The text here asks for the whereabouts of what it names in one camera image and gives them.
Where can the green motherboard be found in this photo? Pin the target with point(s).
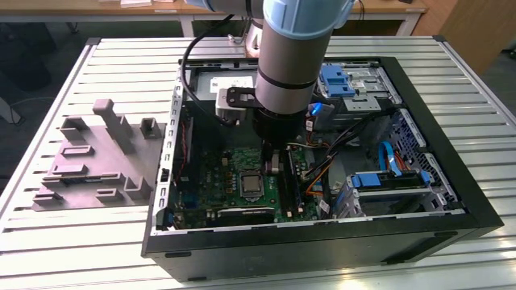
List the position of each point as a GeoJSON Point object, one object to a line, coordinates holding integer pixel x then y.
{"type": "Point", "coordinates": [217, 187]}

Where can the blue drive carrier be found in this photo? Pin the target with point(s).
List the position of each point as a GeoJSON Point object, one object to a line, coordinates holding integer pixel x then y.
{"type": "Point", "coordinates": [336, 81]}

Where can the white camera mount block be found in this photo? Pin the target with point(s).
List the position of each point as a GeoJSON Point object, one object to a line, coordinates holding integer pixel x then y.
{"type": "Point", "coordinates": [229, 105]}

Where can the black PC case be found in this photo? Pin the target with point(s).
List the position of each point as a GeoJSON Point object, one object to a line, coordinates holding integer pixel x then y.
{"type": "Point", "coordinates": [281, 250]}

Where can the metal disk bay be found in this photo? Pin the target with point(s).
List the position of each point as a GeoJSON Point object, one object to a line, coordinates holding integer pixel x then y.
{"type": "Point", "coordinates": [394, 191]}

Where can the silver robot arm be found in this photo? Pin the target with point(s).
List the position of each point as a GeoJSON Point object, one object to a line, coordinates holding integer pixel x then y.
{"type": "Point", "coordinates": [285, 60]}

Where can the grey power supply unit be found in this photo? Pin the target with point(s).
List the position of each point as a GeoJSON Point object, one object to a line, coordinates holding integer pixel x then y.
{"type": "Point", "coordinates": [213, 134]}

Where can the small white box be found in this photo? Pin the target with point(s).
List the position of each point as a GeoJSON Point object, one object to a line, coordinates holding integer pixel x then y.
{"type": "Point", "coordinates": [134, 3]}

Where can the metal drive cage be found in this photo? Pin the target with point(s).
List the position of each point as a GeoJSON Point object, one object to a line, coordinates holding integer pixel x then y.
{"type": "Point", "coordinates": [358, 104]}

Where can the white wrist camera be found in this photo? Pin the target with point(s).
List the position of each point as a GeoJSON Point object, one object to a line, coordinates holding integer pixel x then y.
{"type": "Point", "coordinates": [322, 114]}

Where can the RAM stick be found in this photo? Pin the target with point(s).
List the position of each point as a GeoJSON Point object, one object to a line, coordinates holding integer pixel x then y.
{"type": "Point", "coordinates": [80, 180]}

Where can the black office chair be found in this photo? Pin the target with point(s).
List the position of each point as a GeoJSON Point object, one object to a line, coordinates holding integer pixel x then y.
{"type": "Point", "coordinates": [24, 60]}

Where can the blue port connector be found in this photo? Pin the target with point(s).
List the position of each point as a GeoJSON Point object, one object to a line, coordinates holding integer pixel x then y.
{"type": "Point", "coordinates": [169, 220]}

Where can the wooden cabinet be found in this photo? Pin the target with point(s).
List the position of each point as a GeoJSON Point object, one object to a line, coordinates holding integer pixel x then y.
{"type": "Point", "coordinates": [474, 30]}

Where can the hard disk in blue carrier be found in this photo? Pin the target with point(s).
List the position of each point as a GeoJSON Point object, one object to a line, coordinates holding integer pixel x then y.
{"type": "Point", "coordinates": [366, 180]}

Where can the black RAM slot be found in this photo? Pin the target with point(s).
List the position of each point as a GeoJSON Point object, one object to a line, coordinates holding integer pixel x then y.
{"type": "Point", "coordinates": [286, 193]}

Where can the grey parts rack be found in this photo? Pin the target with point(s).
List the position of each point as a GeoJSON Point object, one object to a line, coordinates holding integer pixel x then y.
{"type": "Point", "coordinates": [108, 157]}

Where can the CPU socket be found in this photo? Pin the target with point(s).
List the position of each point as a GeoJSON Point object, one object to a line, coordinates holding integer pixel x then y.
{"type": "Point", "coordinates": [252, 197]}

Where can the black graphics card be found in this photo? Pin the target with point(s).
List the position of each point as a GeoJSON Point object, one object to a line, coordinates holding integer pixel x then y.
{"type": "Point", "coordinates": [245, 213]}

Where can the white metal leg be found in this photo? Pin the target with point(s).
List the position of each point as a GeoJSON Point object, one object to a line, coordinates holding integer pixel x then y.
{"type": "Point", "coordinates": [8, 111]}

